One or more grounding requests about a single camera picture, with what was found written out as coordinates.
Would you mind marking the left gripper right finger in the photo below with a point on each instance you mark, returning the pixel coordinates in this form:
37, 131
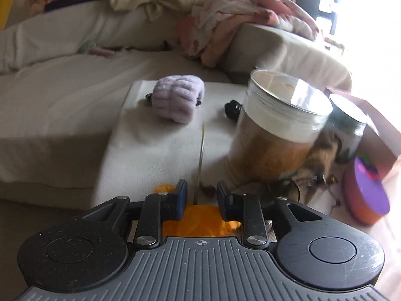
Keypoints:
246, 209

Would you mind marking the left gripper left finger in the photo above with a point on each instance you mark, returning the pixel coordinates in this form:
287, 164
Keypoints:
157, 209

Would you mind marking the orange yarn pom-pom with stick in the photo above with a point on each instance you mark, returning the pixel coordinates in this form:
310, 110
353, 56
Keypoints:
200, 220

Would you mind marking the purple eggplant felt sponge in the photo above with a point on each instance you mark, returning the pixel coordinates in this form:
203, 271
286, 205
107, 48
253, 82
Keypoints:
365, 195

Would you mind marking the large clear lidded jar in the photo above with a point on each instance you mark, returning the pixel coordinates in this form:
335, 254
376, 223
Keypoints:
280, 119

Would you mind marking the black hair clip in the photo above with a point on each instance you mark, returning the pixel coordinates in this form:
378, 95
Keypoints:
232, 110

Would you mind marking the lavender fluffy scrunchie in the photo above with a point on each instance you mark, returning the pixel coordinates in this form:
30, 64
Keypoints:
176, 97

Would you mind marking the small glass jar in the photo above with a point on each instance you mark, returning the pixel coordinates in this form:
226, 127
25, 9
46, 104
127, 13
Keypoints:
348, 123

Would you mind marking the cardboard box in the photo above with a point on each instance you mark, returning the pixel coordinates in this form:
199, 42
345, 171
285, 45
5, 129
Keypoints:
381, 140

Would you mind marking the beige sofa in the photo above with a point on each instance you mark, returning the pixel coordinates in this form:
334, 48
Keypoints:
65, 75

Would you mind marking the pink floral blanket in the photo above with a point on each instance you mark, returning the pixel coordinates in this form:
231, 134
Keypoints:
207, 31

